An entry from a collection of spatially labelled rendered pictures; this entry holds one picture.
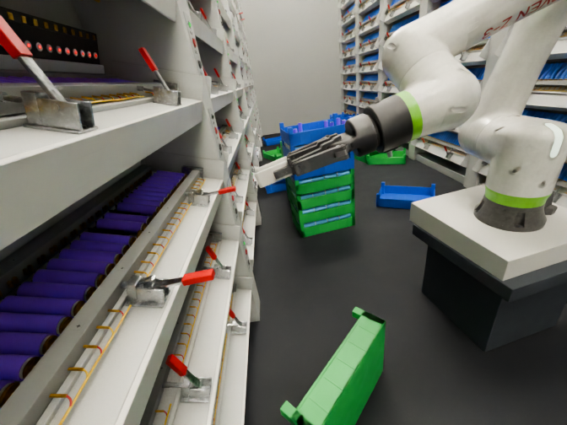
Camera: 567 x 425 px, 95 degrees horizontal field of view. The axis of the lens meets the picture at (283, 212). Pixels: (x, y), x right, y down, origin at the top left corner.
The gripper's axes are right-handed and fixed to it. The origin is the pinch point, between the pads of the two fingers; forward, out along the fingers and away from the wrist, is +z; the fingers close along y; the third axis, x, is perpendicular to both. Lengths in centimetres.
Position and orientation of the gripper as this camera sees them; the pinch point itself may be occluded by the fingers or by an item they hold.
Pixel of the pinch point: (272, 172)
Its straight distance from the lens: 52.8
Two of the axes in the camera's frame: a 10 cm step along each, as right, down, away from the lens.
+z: -9.2, 3.7, 1.0
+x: -3.7, -8.4, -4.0
